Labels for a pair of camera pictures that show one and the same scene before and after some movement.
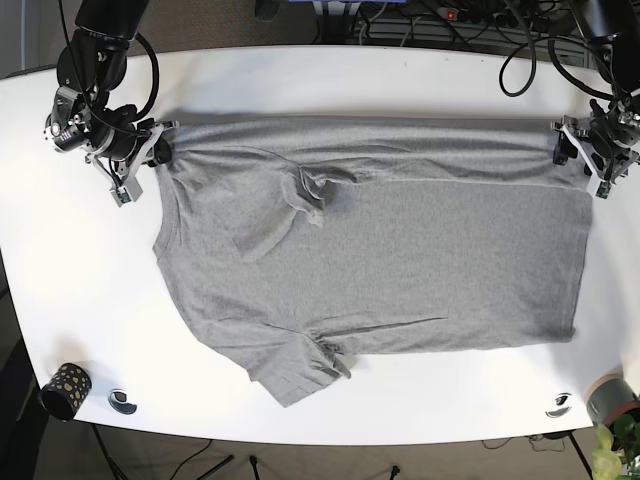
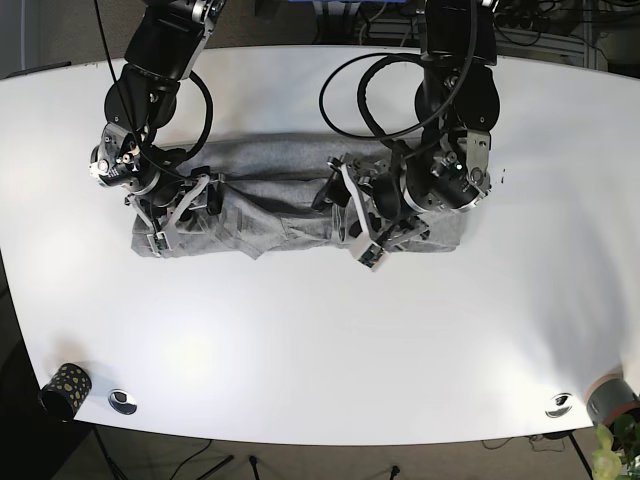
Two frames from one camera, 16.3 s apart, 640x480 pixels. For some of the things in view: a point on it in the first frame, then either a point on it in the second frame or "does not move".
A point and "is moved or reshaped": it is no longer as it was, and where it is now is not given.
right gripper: x=606 y=165 -> x=371 y=246
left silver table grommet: x=118 y=400 does not move
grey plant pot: x=609 y=399 does not move
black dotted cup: x=65 y=392 does not move
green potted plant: x=617 y=449 does not move
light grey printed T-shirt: x=297 y=245 is moved or reshaped
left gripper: x=121 y=174 -> x=164 y=207
